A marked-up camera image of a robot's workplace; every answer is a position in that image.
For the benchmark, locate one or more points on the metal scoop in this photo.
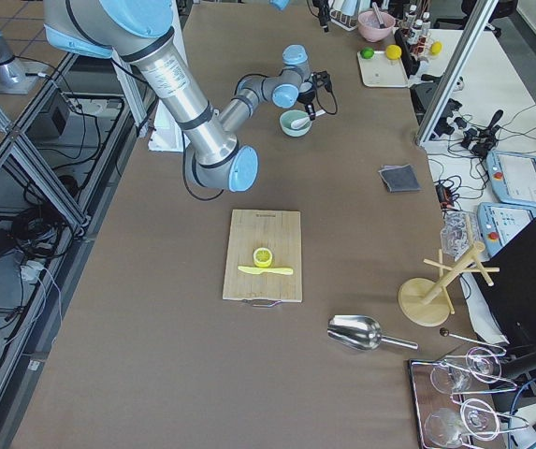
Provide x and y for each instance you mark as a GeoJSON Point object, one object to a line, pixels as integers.
{"type": "Point", "coordinates": [362, 332]}

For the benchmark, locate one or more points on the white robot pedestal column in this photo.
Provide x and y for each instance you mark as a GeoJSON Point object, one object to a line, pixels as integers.
{"type": "Point", "coordinates": [166, 135]}

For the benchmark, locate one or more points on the black monitor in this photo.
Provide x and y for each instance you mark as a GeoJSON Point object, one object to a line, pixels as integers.
{"type": "Point", "coordinates": [512, 298]}

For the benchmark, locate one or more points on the grey folded cloth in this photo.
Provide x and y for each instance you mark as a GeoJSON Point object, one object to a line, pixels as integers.
{"type": "Point", "coordinates": [398, 179]}

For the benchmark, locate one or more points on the green lime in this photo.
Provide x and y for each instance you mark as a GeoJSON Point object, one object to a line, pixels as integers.
{"type": "Point", "coordinates": [367, 53]}

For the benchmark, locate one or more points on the wooden mug tree stand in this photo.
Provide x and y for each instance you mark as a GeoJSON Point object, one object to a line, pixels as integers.
{"type": "Point", "coordinates": [427, 303]}

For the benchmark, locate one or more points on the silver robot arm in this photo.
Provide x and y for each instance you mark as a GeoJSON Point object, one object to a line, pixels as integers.
{"type": "Point", "coordinates": [282, 4]}
{"type": "Point", "coordinates": [142, 34]}

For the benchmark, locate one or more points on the lower teach pendant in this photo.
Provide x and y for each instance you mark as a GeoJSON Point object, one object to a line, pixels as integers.
{"type": "Point", "coordinates": [499, 223]}

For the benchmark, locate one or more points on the wine glass rack tray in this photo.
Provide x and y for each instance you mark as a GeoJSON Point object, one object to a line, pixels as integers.
{"type": "Point", "coordinates": [452, 399]}

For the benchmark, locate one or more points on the yellow lemon on tray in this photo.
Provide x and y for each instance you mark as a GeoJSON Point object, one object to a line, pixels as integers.
{"type": "Point", "coordinates": [393, 52]}

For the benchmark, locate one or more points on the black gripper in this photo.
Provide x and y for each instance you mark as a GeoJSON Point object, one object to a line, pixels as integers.
{"type": "Point", "coordinates": [324, 15]}
{"type": "Point", "coordinates": [306, 96]}

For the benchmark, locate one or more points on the white ceramic spoon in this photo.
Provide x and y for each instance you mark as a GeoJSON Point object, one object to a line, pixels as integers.
{"type": "Point", "coordinates": [301, 122]}

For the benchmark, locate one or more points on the aluminium frame post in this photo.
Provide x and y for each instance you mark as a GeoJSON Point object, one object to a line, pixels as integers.
{"type": "Point", "coordinates": [475, 26]}

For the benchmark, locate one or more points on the teach pendant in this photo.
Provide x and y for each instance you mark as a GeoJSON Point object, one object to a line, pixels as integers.
{"type": "Point", "coordinates": [499, 223]}
{"type": "Point", "coordinates": [513, 177]}

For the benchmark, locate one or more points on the bamboo cutting board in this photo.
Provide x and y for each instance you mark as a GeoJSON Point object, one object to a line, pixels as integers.
{"type": "Point", "coordinates": [278, 230]}

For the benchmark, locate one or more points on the upper teach pendant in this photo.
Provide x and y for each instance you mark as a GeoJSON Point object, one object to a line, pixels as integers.
{"type": "Point", "coordinates": [513, 177]}

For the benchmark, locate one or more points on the cream plastic tray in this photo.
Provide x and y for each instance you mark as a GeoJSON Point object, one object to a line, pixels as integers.
{"type": "Point", "coordinates": [379, 71]}

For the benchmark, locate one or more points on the yellow plastic knife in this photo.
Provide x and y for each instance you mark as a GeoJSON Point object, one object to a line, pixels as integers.
{"type": "Point", "coordinates": [257, 270]}

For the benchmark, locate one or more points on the pink bowl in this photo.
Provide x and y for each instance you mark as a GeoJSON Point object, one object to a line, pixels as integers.
{"type": "Point", "coordinates": [369, 26]}

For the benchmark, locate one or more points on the mint green bowl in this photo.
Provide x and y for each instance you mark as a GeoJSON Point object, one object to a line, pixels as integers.
{"type": "Point", "coordinates": [288, 117]}

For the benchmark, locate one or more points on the yellow lemon half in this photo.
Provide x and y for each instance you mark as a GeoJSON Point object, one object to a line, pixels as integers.
{"type": "Point", "coordinates": [263, 257]}

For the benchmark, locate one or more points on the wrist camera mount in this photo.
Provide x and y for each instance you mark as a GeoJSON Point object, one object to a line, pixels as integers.
{"type": "Point", "coordinates": [322, 80]}

